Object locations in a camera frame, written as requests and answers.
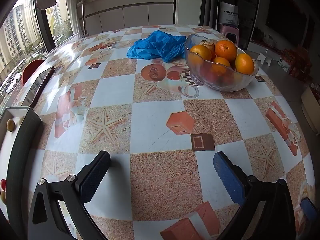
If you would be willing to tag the orange in bowl top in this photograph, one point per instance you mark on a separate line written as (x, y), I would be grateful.
(226, 49)

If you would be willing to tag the orange in bowl right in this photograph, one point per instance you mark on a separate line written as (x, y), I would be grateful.
(244, 64)

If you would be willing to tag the dark smartphone red case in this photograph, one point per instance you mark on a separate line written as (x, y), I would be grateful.
(37, 88)

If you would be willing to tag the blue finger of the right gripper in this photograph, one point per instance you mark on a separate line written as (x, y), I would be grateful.
(309, 209)

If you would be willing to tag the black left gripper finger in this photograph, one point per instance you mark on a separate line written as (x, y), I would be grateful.
(46, 220)

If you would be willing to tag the glass fruit bowl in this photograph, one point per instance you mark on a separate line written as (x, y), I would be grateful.
(218, 73)

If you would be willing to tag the orange in bowl left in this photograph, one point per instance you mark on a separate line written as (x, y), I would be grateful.
(204, 52)

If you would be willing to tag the blue plastic bag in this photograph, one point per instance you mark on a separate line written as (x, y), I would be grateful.
(158, 45)

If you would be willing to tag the pink plastic stool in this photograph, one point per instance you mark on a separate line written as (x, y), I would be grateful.
(230, 32)

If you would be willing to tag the white paper bag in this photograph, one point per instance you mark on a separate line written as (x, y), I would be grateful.
(229, 14)

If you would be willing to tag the orange in bowl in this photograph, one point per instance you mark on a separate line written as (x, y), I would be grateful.
(244, 64)
(204, 52)
(226, 49)

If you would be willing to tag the red plastic chair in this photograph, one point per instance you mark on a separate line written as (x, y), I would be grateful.
(30, 69)

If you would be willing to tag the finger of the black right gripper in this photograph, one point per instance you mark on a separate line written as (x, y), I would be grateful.
(277, 220)

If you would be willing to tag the white cabinet counter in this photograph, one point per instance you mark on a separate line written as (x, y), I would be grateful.
(104, 15)

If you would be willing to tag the white tray dark rim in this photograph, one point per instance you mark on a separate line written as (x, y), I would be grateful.
(15, 147)

